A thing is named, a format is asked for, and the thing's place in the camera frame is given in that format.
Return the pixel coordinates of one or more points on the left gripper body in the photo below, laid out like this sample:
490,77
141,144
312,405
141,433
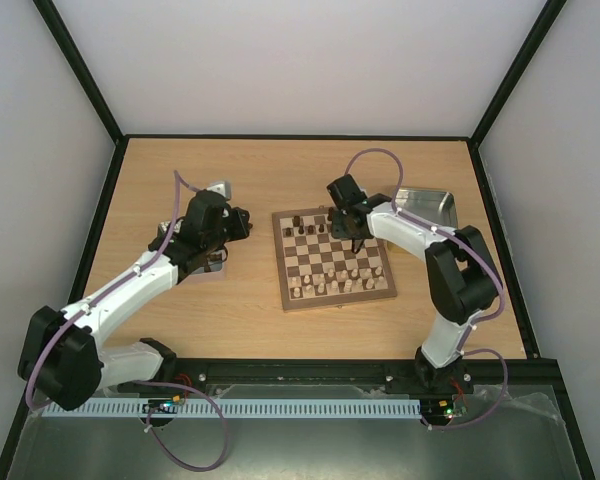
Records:
239,231

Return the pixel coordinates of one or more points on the wooden chess board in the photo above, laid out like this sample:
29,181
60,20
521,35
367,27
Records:
315,254

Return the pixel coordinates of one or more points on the left metal tin tray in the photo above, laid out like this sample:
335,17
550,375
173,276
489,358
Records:
215,265

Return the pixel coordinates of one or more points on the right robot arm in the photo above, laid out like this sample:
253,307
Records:
463,281

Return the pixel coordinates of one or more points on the light blue cable duct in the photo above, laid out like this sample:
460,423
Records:
244,409

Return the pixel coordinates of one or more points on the black frame base rail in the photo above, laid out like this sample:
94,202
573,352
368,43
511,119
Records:
394,376

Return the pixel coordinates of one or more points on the right metal tin tray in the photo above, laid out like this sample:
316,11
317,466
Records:
437,206

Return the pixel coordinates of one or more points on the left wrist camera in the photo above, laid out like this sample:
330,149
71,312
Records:
222,187

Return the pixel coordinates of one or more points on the metal tin tray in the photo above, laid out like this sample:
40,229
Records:
437,206
215,265

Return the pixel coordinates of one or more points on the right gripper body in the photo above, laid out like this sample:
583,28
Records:
348,227

